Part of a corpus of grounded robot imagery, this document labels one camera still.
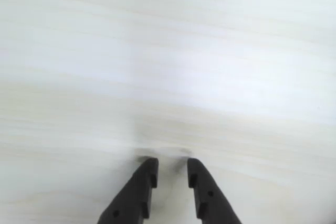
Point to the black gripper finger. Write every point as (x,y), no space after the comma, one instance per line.
(210,203)
(131,197)

